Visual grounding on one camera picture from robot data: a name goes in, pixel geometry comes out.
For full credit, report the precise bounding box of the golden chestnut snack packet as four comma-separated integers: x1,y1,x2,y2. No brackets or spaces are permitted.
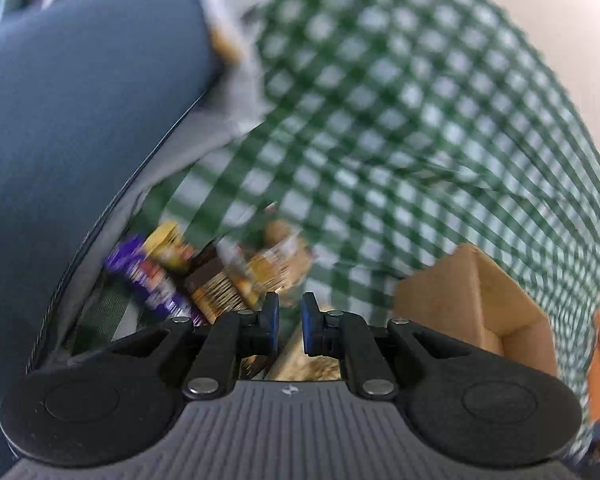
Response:
144,221,197,275

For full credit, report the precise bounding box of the clear cracker packet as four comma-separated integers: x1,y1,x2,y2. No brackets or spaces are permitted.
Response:
219,204,317,307

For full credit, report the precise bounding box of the green checkered cloth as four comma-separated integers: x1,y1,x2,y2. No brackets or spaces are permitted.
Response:
75,0,600,461

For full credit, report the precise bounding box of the cardboard box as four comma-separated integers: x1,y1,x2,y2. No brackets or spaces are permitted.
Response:
394,242,561,377

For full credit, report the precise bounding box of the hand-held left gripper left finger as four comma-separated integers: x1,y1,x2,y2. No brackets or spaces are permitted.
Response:
111,291,281,401

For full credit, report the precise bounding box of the purple snack packet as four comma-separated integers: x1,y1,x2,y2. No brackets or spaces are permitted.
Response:
104,235,207,327

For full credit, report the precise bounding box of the brown waffle snack packet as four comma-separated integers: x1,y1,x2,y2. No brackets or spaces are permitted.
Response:
184,244,252,322

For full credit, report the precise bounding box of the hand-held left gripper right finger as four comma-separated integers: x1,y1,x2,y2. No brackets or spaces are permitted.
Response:
301,291,473,401

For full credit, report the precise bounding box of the grey fabric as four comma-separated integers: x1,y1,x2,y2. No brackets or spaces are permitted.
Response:
86,85,243,361

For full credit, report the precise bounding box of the blue cushion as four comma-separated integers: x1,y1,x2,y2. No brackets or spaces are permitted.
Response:
0,0,221,476

